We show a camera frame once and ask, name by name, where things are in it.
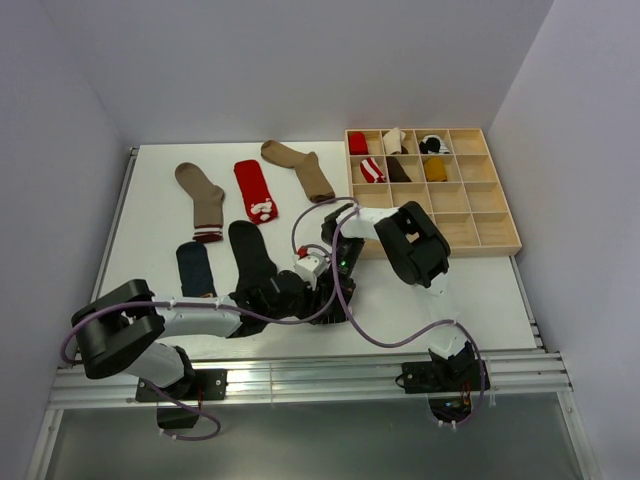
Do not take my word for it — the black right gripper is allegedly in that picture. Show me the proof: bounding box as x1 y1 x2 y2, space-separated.
315 236 366 320

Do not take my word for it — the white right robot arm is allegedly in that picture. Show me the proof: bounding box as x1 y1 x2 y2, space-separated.
321 201 482 390

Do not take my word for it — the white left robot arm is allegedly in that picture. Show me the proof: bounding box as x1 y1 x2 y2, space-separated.
72 270 326 400

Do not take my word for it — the long black sock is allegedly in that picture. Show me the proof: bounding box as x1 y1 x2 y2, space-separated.
228 220 278 299

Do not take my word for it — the navy patterned sock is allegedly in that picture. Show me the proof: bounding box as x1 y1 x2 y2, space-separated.
176 241 216 298

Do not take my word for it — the red sock with white print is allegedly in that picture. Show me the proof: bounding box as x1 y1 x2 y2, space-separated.
234 159 278 225

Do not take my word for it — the tan brown sock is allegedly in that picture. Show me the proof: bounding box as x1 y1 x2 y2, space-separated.
260 140 336 204

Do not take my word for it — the rolled red white striped sock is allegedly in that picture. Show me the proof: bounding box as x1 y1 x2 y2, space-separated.
360 157 386 184

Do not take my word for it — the brown sock with striped cuff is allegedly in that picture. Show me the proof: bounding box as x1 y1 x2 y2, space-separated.
174 162 225 244

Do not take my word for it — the rolled dark brown sock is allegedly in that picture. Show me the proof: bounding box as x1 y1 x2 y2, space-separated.
386 156 412 183

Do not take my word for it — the rolled mustard yellow sock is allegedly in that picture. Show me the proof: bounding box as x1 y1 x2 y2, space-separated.
423 157 448 183

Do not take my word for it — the rolled cream sock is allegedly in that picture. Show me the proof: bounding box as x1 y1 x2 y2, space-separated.
382 128 408 155

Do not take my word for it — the wooden compartment tray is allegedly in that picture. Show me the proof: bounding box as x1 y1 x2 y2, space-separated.
344 127 522 257

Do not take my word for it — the rolled black white sock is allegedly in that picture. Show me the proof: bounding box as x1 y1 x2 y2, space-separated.
418 134 451 155

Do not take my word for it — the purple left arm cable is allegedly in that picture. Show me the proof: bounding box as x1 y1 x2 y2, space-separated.
60 243 351 443

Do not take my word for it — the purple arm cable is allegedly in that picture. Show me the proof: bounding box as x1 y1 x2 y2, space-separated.
60 243 351 443
291 196 491 431

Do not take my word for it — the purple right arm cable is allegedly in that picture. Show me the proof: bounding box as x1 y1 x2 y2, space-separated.
291 196 491 431

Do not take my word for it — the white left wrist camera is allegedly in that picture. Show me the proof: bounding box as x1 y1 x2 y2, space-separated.
293 246 329 290

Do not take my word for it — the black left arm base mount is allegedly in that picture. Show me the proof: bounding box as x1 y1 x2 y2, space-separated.
135 368 228 431

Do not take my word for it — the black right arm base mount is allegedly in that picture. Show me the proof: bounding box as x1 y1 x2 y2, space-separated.
395 341 491 430

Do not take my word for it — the aluminium front rail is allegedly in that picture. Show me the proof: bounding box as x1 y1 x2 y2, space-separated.
47 351 573 410

